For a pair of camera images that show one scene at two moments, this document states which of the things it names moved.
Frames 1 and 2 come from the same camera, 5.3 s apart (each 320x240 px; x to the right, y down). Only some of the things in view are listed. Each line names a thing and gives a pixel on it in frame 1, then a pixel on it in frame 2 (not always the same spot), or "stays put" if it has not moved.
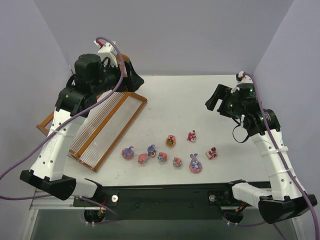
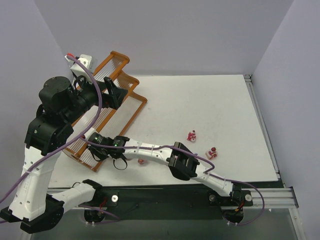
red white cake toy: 211,154 stays put
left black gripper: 127,75 → 111,90
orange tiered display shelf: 100,132 stays put
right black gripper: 223,100 → 94,148
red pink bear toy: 192,136 stays put
